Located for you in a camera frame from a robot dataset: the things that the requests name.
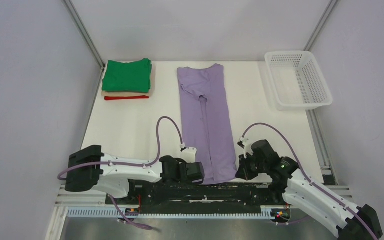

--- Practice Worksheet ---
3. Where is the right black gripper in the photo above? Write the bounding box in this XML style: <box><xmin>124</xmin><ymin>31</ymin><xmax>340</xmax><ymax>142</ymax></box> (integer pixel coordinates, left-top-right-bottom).
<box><xmin>235</xmin><ymin>151</ymin><xmax>268</xmax><ymax>181</ymax></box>

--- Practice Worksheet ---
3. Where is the purple t shirt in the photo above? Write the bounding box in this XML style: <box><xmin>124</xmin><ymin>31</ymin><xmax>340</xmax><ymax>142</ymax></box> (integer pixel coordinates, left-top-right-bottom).
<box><xmin>177</xmin><ymin>63</ymin><xmax>237</xmax><ymax>185</ymax></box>

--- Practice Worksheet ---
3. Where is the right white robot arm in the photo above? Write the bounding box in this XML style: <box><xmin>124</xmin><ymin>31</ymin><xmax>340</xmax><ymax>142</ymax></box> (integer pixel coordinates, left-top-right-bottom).
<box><xmin>236</xmin><ymin>137</ymin><xmax>383</xmax><ymax>240</ymax></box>

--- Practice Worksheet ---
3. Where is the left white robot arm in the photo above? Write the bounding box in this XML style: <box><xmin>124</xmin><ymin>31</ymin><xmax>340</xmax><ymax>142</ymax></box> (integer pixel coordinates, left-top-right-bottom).
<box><xmin>58</xmin><ymin>145</ymin><xmax>205</xmax><ymax>204</ymax></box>

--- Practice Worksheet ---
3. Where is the white plastic basket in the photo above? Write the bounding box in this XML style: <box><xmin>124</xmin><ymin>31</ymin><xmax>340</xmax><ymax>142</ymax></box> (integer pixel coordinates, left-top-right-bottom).
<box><xmin>264</xmin><ymin>50</ymin><xmax>333</xmax><ymax>111</ymax></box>

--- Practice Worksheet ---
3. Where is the folded red t shirt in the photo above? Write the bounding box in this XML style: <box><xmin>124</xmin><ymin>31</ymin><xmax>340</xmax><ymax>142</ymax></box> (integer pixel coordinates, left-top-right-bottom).
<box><xmin>104</xmin><ymin>95</ymin><xmax>150</xmax><ymax>101</ymax></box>

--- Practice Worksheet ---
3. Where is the folded green t shirt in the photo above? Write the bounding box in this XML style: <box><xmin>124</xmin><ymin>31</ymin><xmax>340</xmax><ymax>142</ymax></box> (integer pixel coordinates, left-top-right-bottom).
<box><xmin>101</xmin><ymin>58</ymin><xmax>152</xmax><ymax>94</ymax></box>

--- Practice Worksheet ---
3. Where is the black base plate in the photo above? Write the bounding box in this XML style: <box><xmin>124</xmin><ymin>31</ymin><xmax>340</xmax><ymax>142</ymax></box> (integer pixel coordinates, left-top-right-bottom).
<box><xmin>114</xmin><ymin>180</ymin><xmax>286</xmax><ymax>214</ymax></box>

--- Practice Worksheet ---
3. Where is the white slotted cable duct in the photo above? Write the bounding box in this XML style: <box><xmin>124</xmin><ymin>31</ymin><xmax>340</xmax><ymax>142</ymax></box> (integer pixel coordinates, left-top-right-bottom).
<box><xmin>67</xmin><ymin>206</ymin><xmax>281</xmax><ymax>220</ymax></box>

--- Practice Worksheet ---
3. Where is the aluminium front frame rail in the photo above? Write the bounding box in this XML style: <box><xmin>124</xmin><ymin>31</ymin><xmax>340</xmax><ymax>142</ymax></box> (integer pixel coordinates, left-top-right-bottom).
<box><xmin>55</xmin><ymin>185</ymin><xmax>354</xmax><ymax>207</ymax></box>

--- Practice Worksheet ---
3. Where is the right aluminium corner rail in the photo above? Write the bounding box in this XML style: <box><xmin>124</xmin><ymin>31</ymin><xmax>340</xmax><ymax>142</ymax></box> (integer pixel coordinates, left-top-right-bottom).
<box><xmin>303</xmin><ymin>0</ymin><xmax>340</xmax><ymax>52</ymax></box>

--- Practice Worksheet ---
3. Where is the aluminium corner rail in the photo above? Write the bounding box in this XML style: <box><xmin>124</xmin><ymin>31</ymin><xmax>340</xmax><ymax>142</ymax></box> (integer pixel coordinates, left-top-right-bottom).
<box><xmin>303</xmin><ymin>0</ymin><xmax>340</xmax><ymax>52</ymax></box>
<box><xmin>62</xmin><ymin>0</ymin><xmax>106</xmax><ymax>71</ymax></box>

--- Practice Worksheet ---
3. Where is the left aluminium corner rail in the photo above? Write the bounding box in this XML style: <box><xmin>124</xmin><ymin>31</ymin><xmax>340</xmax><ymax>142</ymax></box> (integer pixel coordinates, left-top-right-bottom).
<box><xmin>62</xmin><ymin>0</ymin><xmax>106</xmax><ymax>71</ymax></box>

